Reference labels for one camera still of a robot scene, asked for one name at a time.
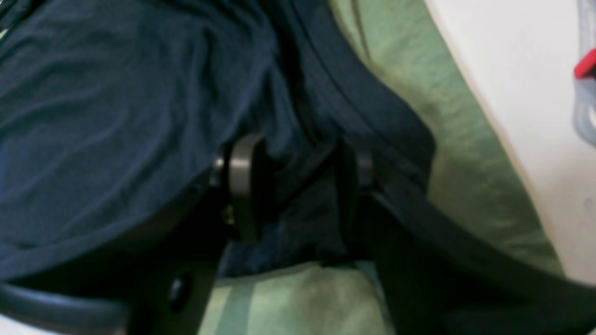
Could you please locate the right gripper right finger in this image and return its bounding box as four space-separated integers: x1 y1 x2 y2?
336 138 595 335

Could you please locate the orange clamp right edge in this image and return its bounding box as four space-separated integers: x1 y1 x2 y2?
573 48 596 79

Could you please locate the green table cloth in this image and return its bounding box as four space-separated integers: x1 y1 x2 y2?
200 0 564 335

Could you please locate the dark navy long-sleeve shirt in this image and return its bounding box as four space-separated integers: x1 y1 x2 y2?
0 0 435 279

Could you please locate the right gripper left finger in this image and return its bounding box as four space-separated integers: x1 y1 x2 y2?
1 134 274 335

